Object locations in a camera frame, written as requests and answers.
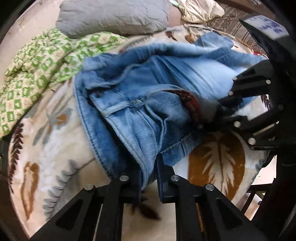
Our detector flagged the blue denim jeans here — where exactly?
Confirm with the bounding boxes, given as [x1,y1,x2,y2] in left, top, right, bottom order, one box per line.
[74,32,264,187]

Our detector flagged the beige leaf-pattern blanket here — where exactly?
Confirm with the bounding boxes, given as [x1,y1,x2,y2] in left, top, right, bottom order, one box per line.
[9,25,265,240]

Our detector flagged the cream floral cloth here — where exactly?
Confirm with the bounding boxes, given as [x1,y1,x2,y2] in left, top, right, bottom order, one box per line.
[171,0,225,24]

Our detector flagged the green white patterned quilt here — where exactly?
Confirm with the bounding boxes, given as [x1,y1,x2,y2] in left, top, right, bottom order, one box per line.
[1,28,126,137]

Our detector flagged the grey quilted pillow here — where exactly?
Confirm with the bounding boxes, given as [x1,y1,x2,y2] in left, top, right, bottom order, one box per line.
[56,0,171,39]

